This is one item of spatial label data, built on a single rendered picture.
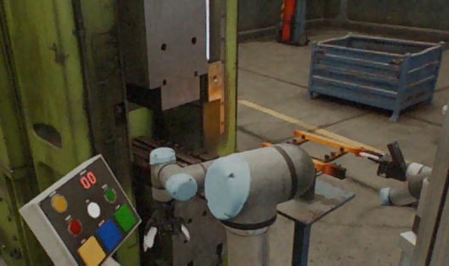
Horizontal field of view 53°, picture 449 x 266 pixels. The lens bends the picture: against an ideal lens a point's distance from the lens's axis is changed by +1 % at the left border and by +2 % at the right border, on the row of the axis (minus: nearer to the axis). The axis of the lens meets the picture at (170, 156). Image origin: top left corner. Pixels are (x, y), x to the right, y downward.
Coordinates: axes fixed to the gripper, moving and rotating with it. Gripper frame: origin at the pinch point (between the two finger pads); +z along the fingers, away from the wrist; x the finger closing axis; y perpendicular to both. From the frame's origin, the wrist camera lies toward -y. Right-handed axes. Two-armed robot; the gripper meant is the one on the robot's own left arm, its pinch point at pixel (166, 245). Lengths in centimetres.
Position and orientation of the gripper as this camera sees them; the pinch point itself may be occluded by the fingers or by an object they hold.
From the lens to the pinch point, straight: 148.8
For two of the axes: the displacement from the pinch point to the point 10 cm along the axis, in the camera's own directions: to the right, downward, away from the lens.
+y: 2.7, 4.0, -8.8
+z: 0.5, 9.0, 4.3
